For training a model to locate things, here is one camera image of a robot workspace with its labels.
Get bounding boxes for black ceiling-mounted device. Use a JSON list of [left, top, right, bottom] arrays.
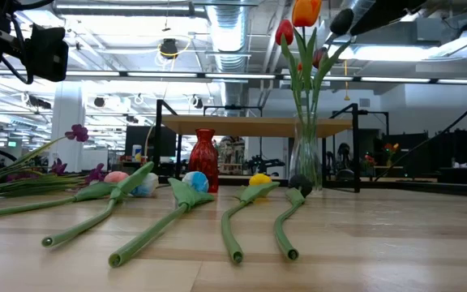
[[158, 37, 180, 61]]

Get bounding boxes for red glass vase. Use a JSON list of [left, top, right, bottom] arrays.
[[188, 128, 220, 194]]

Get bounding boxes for large orange tulip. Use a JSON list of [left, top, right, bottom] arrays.
[[291, 0, 323, 122]]

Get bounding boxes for person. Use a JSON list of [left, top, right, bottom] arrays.
[[216, 135, 246, 175]]

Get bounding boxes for black computer monitor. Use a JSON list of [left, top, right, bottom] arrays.
[[124, 125, 177, 158]]

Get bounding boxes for dark red tulip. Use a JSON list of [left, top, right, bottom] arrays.
[[312, 46, 328, 82]]

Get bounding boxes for thin black cable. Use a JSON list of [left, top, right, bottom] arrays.
[[374, 88, 467, 183]]

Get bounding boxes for clear glass vase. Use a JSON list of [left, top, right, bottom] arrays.
[[289, 112, 323, 195]]

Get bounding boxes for purple artificial flower bunch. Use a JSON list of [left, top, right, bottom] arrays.
[[0, 123, 105, 200]]

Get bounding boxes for black tulip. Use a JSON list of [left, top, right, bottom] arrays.
[[272, 174, 315, 262], [312, 8, 355, 122]]

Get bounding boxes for overhead light bar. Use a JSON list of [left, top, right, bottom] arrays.
[[0, 69, 467, 85]]

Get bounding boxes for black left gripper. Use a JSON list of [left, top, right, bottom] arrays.
[[0, 0, 70, 81]]

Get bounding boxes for yellow tulip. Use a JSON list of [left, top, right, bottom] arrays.
[[221, 173, 281, 265]]

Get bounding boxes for black room partitions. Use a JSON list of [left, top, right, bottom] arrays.
[[435, 129, 467, 168]]

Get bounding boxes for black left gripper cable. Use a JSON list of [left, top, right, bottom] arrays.
[[1, 18, 36, 85]]

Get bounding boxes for pink tulip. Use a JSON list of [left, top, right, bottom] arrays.
[[0, 170, 131, 221]]

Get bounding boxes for background orange flowers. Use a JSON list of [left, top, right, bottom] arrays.
[[382, 141, 401, 167]]

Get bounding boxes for white and blue tulip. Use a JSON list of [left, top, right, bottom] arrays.
[[108, 170, 216, 268], [41, 161, 161, 248]]

